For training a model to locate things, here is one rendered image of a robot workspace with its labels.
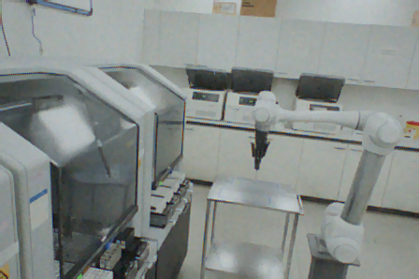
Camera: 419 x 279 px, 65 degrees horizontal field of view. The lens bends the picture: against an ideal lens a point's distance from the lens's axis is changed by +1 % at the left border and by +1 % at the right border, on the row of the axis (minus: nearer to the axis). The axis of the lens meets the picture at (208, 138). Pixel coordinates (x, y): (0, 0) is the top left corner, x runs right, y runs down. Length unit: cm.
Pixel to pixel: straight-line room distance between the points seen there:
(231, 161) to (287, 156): 71
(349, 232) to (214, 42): 314
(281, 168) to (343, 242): 255
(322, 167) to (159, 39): 264
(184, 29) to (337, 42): 188
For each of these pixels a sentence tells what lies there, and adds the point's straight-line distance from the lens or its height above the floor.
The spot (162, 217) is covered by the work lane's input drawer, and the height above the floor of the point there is 80.
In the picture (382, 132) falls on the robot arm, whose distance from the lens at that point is 163.
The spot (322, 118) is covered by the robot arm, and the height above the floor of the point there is 147.
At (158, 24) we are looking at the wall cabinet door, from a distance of 455.
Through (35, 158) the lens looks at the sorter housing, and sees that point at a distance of 98.
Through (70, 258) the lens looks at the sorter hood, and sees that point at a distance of 122.
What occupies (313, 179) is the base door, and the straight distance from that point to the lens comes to 432.
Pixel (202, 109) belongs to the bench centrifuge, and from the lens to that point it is 415.
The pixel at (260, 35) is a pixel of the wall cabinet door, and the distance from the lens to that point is 431.
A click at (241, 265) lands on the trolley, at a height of 28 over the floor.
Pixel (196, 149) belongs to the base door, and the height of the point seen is 50.
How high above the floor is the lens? 176
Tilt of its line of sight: 15 degrees down
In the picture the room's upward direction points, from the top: 5 degrees clockwise
